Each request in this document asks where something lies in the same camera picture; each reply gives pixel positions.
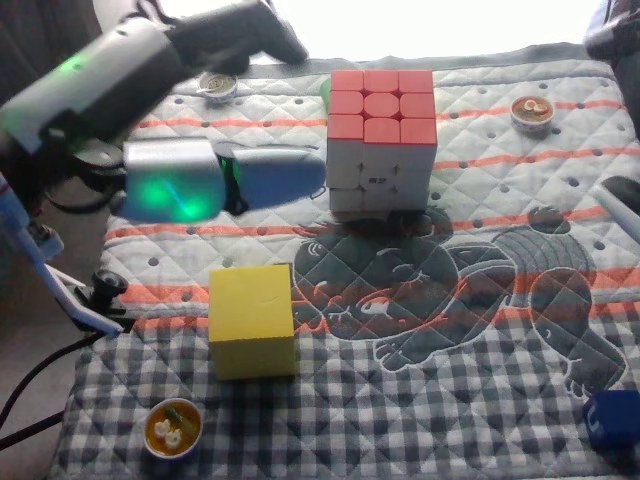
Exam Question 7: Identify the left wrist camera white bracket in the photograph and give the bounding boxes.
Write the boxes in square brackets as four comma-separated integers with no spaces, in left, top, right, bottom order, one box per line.
[0,174,136,337]

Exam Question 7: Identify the grey quilt with printed bear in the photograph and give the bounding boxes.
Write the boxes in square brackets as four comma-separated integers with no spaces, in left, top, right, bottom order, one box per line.
[47,42,640,480]

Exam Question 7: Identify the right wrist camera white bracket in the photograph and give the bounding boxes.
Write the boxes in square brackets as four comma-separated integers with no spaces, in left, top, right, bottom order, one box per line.
[594,174,640,231]

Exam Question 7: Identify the toy bowl of egg noodles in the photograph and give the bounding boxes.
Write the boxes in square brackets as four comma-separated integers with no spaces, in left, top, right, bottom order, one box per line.
[509,94,555,135]

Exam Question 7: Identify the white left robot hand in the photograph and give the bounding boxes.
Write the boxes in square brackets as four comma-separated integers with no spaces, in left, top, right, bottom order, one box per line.
[117,137,327,224]

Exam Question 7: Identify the toy bowl of orange soup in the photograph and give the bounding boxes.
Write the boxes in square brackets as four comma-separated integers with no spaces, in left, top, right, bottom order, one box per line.
[143,397,205,460]

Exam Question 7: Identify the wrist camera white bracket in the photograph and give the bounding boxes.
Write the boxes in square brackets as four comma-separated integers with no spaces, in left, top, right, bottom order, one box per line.
[0,174,136,337]
[594,174,640,231]

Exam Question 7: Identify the toy bowl with spoon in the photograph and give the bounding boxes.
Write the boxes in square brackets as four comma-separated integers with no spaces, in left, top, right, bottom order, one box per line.
[197,70,239,107]

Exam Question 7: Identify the yellow block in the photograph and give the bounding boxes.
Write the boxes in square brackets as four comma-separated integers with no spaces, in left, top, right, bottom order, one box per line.
[207,263,297,382]

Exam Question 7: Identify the blue block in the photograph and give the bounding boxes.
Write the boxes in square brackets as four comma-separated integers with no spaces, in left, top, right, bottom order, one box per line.
[581,389,640,451]

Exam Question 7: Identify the black cable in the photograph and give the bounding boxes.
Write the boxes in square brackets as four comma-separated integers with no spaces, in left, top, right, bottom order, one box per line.
[0,327,124,426]
[0,412,69,450]

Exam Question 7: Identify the Rubik's cube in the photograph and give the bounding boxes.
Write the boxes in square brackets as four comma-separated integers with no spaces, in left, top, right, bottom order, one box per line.
[324,69,440,224]

